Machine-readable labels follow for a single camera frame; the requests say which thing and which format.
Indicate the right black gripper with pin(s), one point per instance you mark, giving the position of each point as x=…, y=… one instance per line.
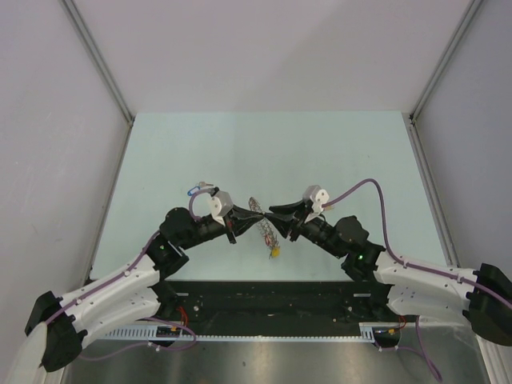
x=284, y=225

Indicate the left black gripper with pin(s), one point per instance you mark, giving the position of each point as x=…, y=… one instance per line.
x=240, y=221

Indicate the metal keyring disc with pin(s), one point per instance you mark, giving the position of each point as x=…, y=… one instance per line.
x=264, y=227

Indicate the yellow tag key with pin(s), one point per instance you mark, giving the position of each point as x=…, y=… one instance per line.
x=274, y=252

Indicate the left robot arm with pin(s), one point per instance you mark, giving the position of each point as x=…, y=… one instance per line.
x=59, y=328

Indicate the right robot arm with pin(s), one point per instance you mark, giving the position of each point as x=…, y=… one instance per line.
x=480, y=298

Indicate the blue tag key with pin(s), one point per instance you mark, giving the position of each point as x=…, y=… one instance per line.
x=199, y=186

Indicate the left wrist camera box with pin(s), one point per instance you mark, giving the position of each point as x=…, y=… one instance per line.
x=220, y=204

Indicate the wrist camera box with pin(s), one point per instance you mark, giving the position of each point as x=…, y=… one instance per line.
x=220, y=204
x=317, y=196

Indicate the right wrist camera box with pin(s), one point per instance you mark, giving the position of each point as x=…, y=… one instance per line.
x=317, y=196

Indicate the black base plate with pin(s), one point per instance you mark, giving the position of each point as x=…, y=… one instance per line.
x=275, y=308

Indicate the grey slotted cable duct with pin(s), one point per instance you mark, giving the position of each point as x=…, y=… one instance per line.
x=164, y=333

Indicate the right aluminium frame post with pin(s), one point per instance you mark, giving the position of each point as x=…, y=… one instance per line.
x=462, y=28

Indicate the aluminium frame post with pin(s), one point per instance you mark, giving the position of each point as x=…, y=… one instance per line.
x=462, y=28
x=86, y=37

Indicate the left aluminium frame post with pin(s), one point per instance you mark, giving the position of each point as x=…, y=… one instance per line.
x=86, y=37

